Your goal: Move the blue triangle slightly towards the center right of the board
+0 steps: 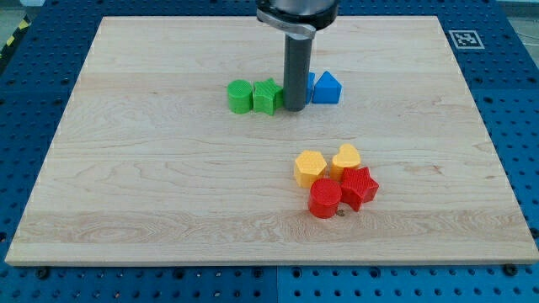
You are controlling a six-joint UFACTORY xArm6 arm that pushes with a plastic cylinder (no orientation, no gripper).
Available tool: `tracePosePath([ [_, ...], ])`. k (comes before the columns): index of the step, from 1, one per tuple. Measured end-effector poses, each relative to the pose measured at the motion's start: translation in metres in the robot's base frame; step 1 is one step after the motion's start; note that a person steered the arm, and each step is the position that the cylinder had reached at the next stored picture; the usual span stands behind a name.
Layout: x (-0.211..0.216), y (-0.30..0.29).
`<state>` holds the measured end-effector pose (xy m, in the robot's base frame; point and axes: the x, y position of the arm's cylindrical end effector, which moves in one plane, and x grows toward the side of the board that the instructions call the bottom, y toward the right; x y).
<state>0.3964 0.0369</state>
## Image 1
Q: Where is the white fiducial marker tag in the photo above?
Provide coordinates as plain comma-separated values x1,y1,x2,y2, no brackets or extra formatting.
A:
449,29,484,50

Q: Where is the blue triangle block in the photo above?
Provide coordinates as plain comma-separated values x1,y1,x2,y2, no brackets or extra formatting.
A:
312,71,342,104

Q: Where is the red star block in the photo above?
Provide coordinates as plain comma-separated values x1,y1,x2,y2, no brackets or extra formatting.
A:
341,167,379,212

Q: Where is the yellow hexagon block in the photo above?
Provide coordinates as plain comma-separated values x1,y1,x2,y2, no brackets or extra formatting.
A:
294,150,327,188

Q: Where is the blue block behind rod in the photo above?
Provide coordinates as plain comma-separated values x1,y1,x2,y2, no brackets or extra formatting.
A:
306,72,316,104

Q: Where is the light wooden board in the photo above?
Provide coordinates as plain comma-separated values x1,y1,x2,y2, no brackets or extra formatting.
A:
6,16,538,267

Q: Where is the yellow heart block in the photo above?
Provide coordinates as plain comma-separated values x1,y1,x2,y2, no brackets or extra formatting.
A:
329,143,361,182

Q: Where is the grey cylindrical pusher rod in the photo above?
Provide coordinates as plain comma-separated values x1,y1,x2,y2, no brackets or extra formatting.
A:
283,35,312,112

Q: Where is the green star block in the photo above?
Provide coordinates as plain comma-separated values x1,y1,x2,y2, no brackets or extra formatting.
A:
253,78,282,115

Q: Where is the green cylinder block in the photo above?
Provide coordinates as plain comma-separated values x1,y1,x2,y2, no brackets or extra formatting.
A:
227,79,253,114

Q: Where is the red cylinder block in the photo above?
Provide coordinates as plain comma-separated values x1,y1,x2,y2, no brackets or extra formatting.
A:
307,178,342,219

